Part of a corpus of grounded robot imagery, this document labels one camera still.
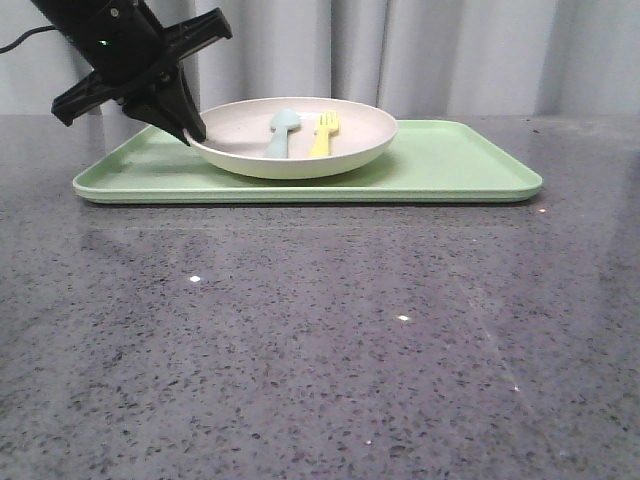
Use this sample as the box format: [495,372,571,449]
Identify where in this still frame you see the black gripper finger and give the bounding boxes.
[152,69,207,141]
[122,97,190,146]

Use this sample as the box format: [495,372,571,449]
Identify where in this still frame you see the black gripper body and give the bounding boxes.
[34,1,232,126]

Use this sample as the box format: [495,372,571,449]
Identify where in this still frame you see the cream round plate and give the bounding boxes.
[187,97,399,180]

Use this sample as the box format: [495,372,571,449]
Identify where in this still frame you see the yellow plastic fork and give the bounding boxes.
[309,111,340,158]

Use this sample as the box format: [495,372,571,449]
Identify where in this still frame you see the light blue spoon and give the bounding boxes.
[264,109,301,158]

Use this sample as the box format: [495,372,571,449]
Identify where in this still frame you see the green plastic tray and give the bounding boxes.
[72,120,543,204]

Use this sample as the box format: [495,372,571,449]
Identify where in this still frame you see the black cable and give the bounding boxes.
[0,25,57,54]

